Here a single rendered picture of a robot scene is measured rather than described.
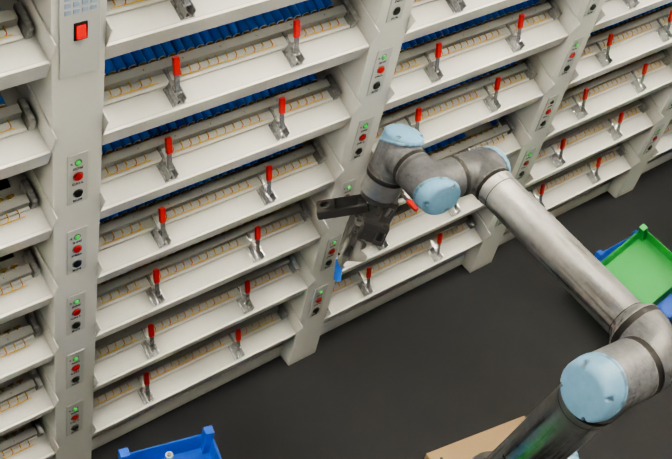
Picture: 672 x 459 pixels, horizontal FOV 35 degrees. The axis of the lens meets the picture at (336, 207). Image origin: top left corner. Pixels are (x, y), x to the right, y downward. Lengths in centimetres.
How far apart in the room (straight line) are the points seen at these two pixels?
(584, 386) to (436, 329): 128
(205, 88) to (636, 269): 185
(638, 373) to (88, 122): 105
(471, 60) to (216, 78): 76
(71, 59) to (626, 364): 108
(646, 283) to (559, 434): 143
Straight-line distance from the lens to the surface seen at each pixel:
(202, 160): 215
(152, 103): 196
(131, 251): 223
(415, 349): 313
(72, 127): 186
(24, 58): 174
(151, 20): 183
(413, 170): 225
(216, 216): 231
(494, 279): 338
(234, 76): 204
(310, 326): 291
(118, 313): 238
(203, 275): 245
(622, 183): 379
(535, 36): 271
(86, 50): 176
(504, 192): 226
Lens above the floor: 243
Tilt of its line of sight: 45 degrees down
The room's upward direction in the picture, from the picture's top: 15 degrees clockwise
